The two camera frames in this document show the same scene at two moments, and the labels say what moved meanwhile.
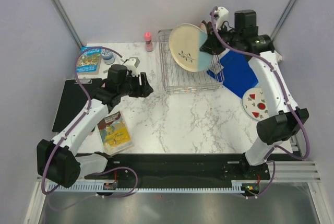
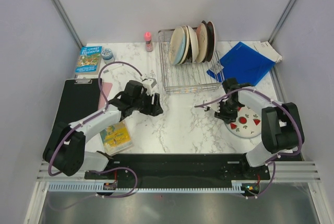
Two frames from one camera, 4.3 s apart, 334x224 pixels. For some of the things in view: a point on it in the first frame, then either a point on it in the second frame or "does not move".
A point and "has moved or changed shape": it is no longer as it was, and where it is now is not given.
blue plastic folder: x=237 y=75 does not move
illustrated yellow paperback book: x=115 y=134 does not move
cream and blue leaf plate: x=185 y=42 has moved or changed shape
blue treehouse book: x=88 y=60 does not move
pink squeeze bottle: x=148 y=45 does not move
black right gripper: x=211 y=45 to x=226 y=118
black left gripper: x=142 y=91 to x=154 y=109
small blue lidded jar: x=108 y=56 does not move
